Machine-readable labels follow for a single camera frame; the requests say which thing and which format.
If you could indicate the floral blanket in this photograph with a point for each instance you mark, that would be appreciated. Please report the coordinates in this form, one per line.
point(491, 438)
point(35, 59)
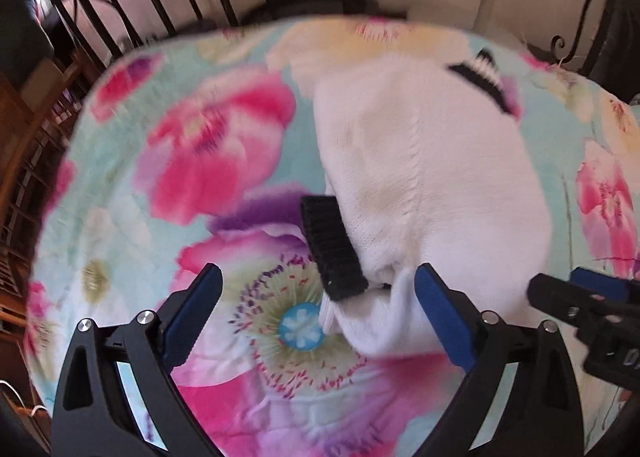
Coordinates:
point(200, 162)

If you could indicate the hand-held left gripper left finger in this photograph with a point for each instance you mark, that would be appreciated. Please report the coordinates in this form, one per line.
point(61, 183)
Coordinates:
point(196, 309)

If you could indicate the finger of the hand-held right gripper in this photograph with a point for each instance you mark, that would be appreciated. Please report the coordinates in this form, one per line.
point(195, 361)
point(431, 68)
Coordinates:
point(560, 297)
point(605, 284)

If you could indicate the white sweater with black trim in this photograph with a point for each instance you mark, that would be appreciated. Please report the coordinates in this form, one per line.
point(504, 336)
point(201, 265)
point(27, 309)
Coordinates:
point(425, 162)

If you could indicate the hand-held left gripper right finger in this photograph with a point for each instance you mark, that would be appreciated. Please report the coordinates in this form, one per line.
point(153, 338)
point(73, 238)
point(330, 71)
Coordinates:
point(444, 317)

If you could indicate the wooden shelf unit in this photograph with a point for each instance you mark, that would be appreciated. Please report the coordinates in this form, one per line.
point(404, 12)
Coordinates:
point(30, 147)

